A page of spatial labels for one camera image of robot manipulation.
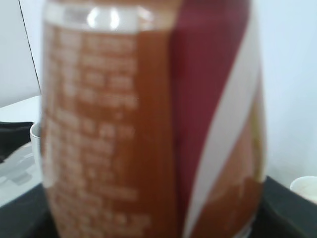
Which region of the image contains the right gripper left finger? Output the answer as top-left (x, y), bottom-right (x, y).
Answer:
top-left (0, 185), bottom-right (58, 238)

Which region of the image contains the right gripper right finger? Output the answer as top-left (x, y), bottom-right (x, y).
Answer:
top-left (254, 177), bottom-right (317, 238)

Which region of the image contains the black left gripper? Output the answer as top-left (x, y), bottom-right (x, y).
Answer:
top-left (0, 121), bottom-right (34, 163)

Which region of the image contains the white ceramic mug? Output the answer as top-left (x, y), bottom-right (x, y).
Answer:
top-left (29, 122), bottom-right (42, 174)

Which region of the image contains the brown coffee drink bottle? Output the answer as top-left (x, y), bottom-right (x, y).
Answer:
top-left (41, 0), bottom-right (266, 238)

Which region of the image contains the dark grey ceramic mug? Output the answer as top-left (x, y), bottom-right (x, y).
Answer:
top-left (290, 176), bottom-right (317, 204)

